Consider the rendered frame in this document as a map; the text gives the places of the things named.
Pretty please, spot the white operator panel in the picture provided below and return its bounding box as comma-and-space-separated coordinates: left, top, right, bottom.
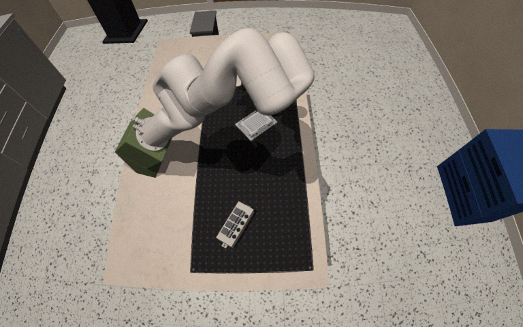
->
216, 201, 254, 248

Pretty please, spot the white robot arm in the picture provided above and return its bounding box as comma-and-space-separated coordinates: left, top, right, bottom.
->
132, 28, 315, 151

